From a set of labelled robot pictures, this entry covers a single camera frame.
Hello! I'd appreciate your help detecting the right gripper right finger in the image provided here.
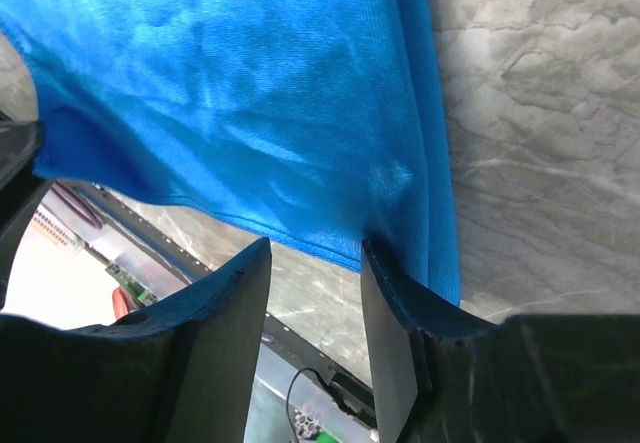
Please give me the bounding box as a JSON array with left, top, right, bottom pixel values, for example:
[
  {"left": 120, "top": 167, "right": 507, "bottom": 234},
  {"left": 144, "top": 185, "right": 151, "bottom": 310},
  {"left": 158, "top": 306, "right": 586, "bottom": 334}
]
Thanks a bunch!
[{"left": 360, "top": 240, "right": 639, "bottom": 442}]

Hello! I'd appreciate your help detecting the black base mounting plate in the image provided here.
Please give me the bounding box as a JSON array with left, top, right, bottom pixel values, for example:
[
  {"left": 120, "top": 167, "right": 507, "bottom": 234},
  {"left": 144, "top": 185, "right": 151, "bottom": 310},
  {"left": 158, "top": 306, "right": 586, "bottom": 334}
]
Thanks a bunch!
[{"left": 77, "top": 184, "right": 376, "bottom": 428}]

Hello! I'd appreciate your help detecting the blue cloth napkin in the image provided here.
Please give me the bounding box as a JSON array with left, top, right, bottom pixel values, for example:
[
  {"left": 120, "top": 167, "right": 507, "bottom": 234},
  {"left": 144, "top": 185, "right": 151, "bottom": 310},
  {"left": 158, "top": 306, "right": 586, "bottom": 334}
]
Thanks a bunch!
[{"left": 1, "top": 0, "right": 461, "bottom": 303}]

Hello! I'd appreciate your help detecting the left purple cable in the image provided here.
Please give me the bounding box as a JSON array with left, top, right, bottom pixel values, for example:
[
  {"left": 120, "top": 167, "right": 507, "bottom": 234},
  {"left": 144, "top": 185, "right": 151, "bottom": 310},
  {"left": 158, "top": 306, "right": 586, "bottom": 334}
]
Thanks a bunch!
[{"left": 49, "top": 180, "right": 104, "bottom": 229}]

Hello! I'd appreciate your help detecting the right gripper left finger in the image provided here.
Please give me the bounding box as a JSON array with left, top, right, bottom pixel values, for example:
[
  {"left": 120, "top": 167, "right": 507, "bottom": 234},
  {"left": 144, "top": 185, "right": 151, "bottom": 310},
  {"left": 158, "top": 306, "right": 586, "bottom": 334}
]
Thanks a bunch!
[{"left": 1, "top": 238, "right": 272, "bottom": 442}]

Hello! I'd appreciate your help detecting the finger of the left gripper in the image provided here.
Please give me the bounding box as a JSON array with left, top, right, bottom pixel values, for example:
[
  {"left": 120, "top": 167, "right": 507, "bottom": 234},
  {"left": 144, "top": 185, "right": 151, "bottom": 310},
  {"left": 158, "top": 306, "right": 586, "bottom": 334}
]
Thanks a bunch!
[{"left": 1, "top": 112, "right": 50, "bottom": 307}]

